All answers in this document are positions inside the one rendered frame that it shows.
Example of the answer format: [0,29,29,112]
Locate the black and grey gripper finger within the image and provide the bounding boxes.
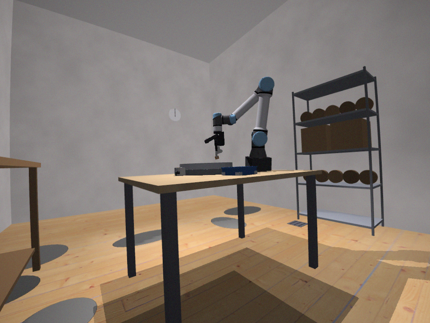
[215,141,223,158]

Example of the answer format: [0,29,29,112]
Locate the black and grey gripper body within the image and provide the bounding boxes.
[214,131,224,146]

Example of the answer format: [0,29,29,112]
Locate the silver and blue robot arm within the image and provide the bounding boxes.
[213,77,274,158]

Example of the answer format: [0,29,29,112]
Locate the blue open-top crate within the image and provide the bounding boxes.
[222,166,257,175]

